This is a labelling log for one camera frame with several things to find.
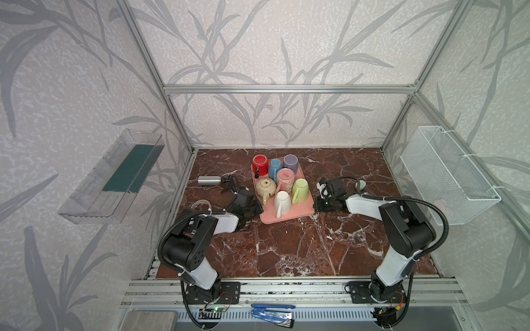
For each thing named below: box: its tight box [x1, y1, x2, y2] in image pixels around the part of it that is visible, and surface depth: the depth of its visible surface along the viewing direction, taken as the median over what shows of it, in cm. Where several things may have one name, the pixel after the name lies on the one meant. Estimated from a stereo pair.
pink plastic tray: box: [251, 154, 316, 225], surface depth 96 cm
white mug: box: [273, 190, 292, 219], surface depth 91 cm
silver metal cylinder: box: [197, 175, 222, 186], surface depth 105 cm
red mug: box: [252, 153, 269, 177], surface depth 107 cm
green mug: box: [291, 177, 310, 205], surface depth 96 cm
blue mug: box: [269, 158, 283, 184], surface depth 102 cm
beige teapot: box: [256, 177, 277, 207], surface depth 96 cm
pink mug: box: [276, 167, 296, 194], surface depth 96 cm
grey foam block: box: [118, 309, 179, 331], surface depth 68 cm
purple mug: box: [282, 153, 299, 175], surface depth 107 cm
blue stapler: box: [251, 304, 297, 329], surface depth 69 cm
